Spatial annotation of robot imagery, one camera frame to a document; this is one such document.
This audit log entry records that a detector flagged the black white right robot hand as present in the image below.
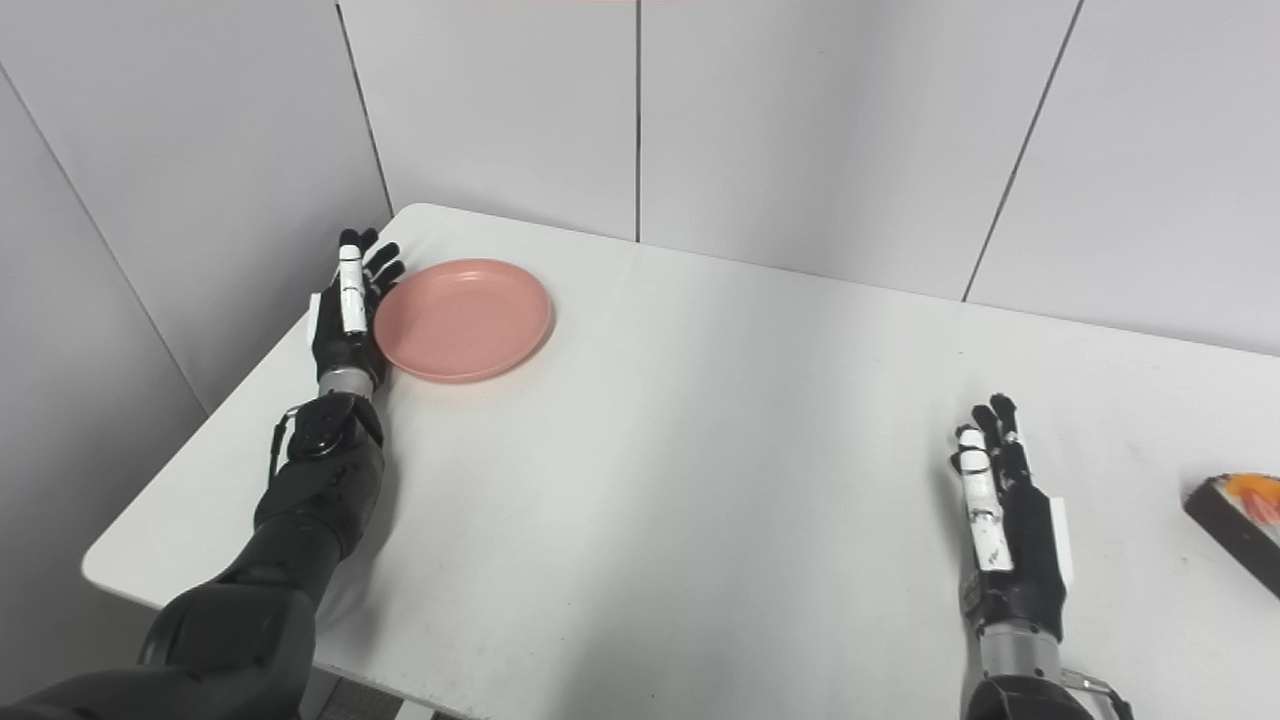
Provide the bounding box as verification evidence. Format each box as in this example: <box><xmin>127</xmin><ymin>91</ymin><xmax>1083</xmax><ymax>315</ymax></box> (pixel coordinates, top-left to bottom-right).
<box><xmin>949</xmin><ymin>393</ymin><xmax>1074</xmax><ymax>643</ymax></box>

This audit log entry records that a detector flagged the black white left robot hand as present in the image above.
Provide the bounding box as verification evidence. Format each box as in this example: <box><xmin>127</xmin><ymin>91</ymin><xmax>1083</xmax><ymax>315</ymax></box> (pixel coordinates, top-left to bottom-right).
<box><xmin>308</xmin><ymin>228</ymin><xmax>407</xmax><ymax>396</ymax></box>

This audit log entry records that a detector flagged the pink round plate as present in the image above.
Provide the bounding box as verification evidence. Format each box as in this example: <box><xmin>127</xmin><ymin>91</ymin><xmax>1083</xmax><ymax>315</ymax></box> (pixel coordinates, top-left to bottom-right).
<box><xmin>373</xmin><ymin>259</ymin><xmax>555</xmax><ymax>385</ymax></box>

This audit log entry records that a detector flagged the chocolate cake slice with fruit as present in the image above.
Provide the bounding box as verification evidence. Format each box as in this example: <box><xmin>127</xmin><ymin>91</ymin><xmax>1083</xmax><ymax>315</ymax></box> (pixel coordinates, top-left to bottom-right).
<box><xmin>1182</xmin><ymin>472</ymin><xmax>1280</xmax><ymax>602</ymax></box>

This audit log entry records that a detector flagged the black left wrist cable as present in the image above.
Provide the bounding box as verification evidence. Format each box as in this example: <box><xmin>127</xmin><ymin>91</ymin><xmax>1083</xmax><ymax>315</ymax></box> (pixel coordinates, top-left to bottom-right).
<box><xmin>267</xmin><ymin>404</ymin><xmax>303</xmax><ymax>479</ymax></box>

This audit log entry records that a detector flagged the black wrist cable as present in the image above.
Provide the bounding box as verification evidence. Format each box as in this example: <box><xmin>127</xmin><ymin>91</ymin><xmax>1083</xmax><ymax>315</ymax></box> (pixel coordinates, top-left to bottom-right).
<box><xmin>267</xmin><ymin>404</ymin><xmax>303</xmax><ymax>479</ymax></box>
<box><xmin>1060</xmin><ymin>667</ymin><xmax>1137</xmax><ymax>720</ymax></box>

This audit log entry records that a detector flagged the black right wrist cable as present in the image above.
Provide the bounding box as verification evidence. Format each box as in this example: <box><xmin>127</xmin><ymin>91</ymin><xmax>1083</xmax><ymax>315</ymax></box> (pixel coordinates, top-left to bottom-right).
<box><xmin>1060</xmin><ymin>667</ymin><xmax>1137</xmax><ymax>720</ymax></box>

